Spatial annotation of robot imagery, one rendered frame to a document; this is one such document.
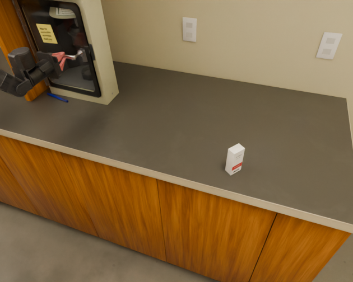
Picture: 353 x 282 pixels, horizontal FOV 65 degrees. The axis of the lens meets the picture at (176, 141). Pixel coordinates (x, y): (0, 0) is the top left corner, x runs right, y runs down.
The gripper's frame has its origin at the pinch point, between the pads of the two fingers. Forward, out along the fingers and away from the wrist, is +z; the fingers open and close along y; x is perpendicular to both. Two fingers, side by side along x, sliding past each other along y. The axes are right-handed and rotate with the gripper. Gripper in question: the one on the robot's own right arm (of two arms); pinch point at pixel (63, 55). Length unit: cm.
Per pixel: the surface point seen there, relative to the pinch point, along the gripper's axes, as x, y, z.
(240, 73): -64, -24, 50
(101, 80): -10.8, -13.1, 6.2
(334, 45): -101, -3, 50
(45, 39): 10.9, 3.3, 4.5
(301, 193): -97, -26, -16
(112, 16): 6.9, -2.0, 49.2
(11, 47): 26.2, 0.1, -0.6
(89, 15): -10.8, 13.7, 8.3
